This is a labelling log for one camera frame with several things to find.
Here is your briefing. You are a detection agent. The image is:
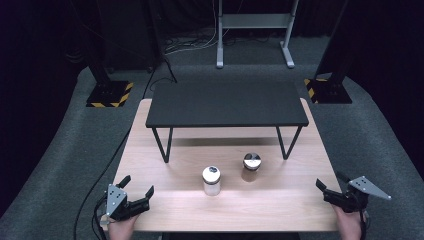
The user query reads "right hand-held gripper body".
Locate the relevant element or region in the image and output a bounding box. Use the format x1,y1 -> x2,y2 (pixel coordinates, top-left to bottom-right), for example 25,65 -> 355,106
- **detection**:
323,175 -> 393,214

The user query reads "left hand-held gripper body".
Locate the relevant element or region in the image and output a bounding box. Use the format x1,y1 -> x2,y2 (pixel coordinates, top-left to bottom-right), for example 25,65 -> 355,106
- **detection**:
105,183 -> 151,222

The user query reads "glass jar of white powder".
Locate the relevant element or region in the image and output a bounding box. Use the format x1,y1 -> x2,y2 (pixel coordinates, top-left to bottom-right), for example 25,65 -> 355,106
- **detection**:
202,165 -> 222,197

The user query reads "glass jar of brown powder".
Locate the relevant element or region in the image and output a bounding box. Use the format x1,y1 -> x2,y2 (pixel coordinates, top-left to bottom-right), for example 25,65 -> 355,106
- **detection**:
241,152 -> 262,183

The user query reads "black shelf with wire legs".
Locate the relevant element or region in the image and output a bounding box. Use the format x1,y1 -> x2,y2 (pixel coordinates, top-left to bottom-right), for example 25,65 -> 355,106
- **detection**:
145,80 -> 310,164

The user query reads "person's left hand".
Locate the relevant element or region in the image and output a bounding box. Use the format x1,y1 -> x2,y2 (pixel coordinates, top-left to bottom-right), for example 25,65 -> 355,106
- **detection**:
108,214 -> 140,240

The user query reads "person's right hand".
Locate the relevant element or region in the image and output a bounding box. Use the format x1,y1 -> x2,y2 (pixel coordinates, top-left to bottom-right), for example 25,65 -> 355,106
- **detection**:
331,203 -> 368,240

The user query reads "black stand with striped base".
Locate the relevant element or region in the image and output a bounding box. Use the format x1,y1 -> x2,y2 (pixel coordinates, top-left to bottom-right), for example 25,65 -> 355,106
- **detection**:
303,0 -> 354,105
85,0 -> 135,109

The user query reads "long black floor cable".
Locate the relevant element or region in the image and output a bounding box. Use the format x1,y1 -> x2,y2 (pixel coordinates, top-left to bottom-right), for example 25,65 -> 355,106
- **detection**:
73,58 -> 178,240

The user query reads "left hand-held gripper cable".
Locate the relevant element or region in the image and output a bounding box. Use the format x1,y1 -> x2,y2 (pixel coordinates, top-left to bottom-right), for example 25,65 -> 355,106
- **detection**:
93,195 -> 111,240

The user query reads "hand-held gripper cable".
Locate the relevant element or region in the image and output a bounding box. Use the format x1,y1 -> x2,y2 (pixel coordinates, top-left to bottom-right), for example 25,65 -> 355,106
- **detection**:
357,199 -> 370,240
93,195 -> 111,240

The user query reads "right hand-held gripper cable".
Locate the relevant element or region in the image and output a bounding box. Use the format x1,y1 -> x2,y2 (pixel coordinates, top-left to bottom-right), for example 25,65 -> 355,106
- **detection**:
357,199 -> 370,240

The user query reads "bundle of floor cables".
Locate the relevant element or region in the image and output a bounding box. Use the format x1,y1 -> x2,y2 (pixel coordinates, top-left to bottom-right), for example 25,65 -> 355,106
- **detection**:
164,0 -> 231,56

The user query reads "white metal stand frame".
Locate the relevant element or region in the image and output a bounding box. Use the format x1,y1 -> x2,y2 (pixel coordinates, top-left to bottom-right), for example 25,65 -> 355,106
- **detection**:
215,0 -> 300,70

